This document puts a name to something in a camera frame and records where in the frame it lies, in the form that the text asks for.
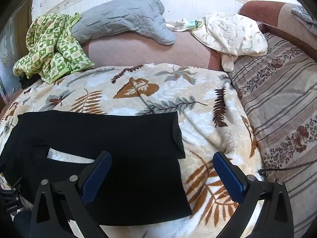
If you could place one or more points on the striped floral bedsheet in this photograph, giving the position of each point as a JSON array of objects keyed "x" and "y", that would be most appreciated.
[{"x": 279, "y": 99}]

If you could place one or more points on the brown padded headboard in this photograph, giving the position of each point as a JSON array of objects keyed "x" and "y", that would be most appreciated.
[{"x": 262, "y": 12}]

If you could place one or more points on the black pants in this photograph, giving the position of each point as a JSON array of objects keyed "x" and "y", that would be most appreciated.
[{"x": 123, "y": 153}]

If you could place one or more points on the dark blue cloth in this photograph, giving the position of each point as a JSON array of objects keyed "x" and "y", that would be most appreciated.
[{"x": 22, "y": 224}]

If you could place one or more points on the green checked quilt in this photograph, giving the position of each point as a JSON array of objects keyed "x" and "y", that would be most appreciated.
[{"x": 49, "y": 49}]

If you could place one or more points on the wooden frame glass door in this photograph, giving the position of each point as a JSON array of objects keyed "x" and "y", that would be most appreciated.
[{"x": 14, "y": 42}]

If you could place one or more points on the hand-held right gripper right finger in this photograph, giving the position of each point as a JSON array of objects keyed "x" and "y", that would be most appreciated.
[{"x": 230, "y": 178}]

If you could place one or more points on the small white green cloth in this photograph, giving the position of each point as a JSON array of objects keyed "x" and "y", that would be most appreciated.
[{"x": 183, "y": 24}]

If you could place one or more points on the leaf print fleece blanket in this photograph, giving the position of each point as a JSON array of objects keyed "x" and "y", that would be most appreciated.
[{"x": 173, "y": 99}]

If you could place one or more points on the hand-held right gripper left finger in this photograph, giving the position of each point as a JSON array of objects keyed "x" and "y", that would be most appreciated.
[{"x": 96, "y": 176}]

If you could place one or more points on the white floral quilt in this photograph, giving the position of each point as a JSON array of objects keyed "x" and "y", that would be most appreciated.
[{"x": 230, "y": 34}]

